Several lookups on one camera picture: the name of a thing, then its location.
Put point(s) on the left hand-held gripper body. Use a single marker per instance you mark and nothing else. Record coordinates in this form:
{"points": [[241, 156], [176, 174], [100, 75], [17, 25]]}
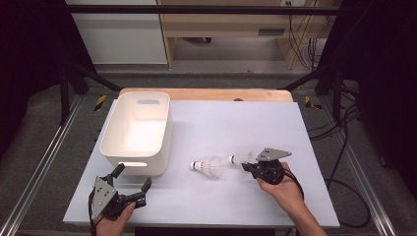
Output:
{"points": [[103, 196]]}

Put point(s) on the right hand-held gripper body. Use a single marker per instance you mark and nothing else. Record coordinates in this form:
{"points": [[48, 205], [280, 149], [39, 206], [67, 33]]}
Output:
{"points": [[272, 154]]}

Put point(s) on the white plastic storage bin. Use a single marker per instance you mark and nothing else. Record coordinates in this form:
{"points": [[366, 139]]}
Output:
{"points": [[137, 137]]}

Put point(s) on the person's left hand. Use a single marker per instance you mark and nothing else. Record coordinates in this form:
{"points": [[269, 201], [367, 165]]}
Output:
{"points": [[111, 227]]}

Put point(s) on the person's right hand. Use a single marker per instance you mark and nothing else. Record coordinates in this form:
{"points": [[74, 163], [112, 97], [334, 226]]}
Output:
{"points": [[285, 191]]}

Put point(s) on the white board sheet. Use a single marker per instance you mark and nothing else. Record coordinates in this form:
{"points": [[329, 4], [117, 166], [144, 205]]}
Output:
{"points": [[213, 203]]}

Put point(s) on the white cabinet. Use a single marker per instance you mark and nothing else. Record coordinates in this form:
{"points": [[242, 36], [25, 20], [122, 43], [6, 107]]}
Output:
{"points": [[121, 39]]}

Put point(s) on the black curtain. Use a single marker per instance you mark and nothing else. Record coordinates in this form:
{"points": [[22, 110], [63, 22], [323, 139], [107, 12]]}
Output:
{"points": [[29, 65], [387, 82]]}

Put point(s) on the light wooden desk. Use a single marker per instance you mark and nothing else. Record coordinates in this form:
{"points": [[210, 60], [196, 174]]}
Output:
{"points": [[223, 24]]}

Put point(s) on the black horizontal bar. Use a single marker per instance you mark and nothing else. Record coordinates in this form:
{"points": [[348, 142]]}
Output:
{"points": [[196, 9]]}

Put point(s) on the aluminium rail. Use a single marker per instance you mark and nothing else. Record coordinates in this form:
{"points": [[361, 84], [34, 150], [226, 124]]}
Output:
{"points": [[42, 164], [360, 173]]}

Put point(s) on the black metal frame strut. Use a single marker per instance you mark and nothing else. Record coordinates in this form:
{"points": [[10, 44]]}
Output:
{"points": [[64, 98], [337, 95]]}

